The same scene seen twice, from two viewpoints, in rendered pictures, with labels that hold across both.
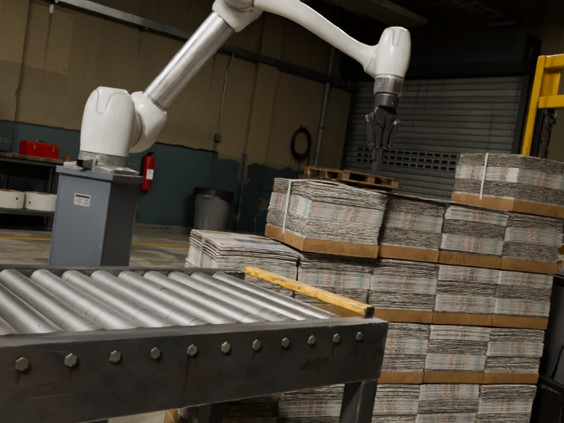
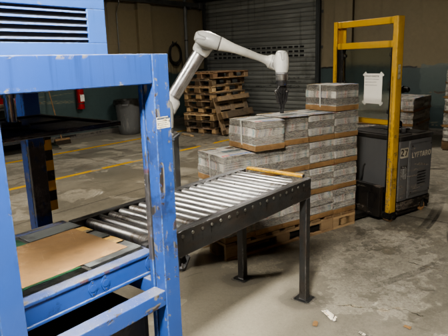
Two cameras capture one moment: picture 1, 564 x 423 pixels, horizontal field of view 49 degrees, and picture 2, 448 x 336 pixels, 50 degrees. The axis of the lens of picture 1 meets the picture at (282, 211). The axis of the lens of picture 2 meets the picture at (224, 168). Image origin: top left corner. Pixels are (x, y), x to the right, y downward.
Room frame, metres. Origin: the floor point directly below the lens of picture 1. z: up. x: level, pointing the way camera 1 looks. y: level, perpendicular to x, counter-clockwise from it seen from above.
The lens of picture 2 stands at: (-1.44, 0.74, 1.52)
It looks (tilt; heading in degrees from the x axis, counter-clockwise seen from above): 13 degrees down; 351
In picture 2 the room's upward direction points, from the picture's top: 2 degrees counter-clockwise
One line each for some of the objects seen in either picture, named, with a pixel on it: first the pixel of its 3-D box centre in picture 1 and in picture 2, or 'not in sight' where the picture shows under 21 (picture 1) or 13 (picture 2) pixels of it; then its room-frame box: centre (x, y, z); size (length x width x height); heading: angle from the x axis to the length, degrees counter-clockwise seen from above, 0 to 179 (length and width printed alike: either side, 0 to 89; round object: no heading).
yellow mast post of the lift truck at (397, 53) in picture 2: not in sight; (393, 118); (2.52, -1.47, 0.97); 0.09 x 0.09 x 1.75; 23
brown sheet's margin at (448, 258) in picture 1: (441, 252); (307, 135); (2.53, -0.67, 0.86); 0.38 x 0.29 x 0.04; 24
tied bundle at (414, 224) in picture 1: (383, 223); (280, 129); (2.42, -0.40, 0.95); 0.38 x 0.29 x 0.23; 22
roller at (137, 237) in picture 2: not in sight; (119, 232); (0.66, 0.88, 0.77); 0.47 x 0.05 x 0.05; 41
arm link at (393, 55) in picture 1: (393, 53); (281, 61); (1.98, -0.28, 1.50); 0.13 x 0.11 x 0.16; 174
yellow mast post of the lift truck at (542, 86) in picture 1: (521, 232); (338, 113); (3.12, -1.21, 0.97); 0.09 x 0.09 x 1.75; 23
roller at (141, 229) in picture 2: not in sight; (130, 228); (0.70, 0.83, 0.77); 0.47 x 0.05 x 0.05; 41
